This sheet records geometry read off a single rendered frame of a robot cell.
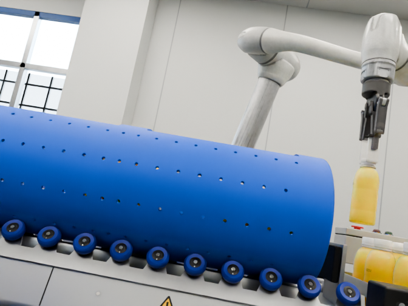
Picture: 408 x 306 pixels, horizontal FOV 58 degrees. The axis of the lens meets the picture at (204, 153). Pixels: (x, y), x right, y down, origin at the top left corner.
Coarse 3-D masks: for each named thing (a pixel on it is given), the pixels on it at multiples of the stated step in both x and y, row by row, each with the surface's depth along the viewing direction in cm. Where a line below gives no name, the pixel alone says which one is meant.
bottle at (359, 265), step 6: (366, 246) 90; (372, 246) 89; (360, 252) 90; (366, 252) 89; (360, 258) 89; (366, 258) 88; (354, 264) 90; (360, 264) 88; (354, 270) 90; (360, 270) 88; (354, 276) 89; (360, 276) 88
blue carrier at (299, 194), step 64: (0, 128) 76; (64, 128) 77; (128, 128) 80; (0, 192) 73; (64, 192) 72; (128, 192) 71; (192, 192) 70; (256, 192) 70; (320, 192) 71; (256, 256) 71; (320, 256) 70
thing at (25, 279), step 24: (24, 240) 86; (0, 264) 71; (24, 264) 71; (144, 264) 83; (168, 264) 90; (0, 288) 69; (24, 288) 69; (48, 288) 69; (72, 288) 69; (96, 288) 70; (120, 288) 70; (144, 288) 70; (288, 288) 86
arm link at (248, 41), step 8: (248, 32) 148; (256, 32) 144; (240, 40) 152; (248, 40) 147; (256, 40) 144; (240, 48) 155; (248, 48) 149; (256, 48) 145; (256, 56) 152; (264, 56) 150; (272, 56) 151
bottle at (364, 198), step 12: (360, 168) 101; (372, 168) 99; (360, 180) 98; (372, 180) 97; (360, 192) 98; (372, 192) 97; (360, 204) 97; (372, 204) 96; (360, 216) 96; (372, 216) 96
